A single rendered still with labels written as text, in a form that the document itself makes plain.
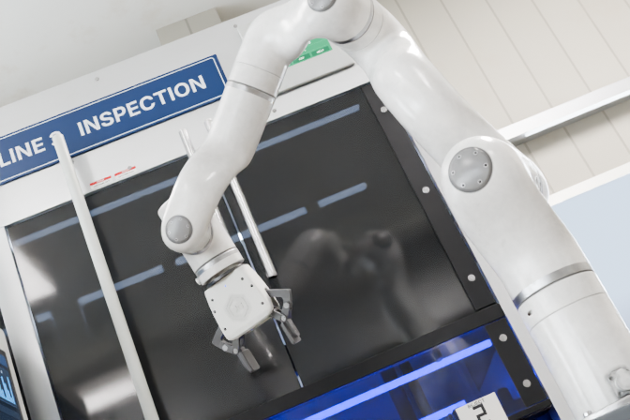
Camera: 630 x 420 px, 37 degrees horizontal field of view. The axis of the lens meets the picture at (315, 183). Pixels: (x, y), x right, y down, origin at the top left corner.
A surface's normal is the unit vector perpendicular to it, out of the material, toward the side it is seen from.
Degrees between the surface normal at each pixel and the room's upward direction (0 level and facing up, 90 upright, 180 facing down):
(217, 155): 73
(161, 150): 90
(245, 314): 107
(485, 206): 126
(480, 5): 90
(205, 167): 78
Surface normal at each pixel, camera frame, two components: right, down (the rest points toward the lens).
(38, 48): 0.38, 0.83
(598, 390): -0.56, -0.15
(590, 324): -0.02, -0.44
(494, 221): -0.27, 0.42
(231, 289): -0.31, -0.03
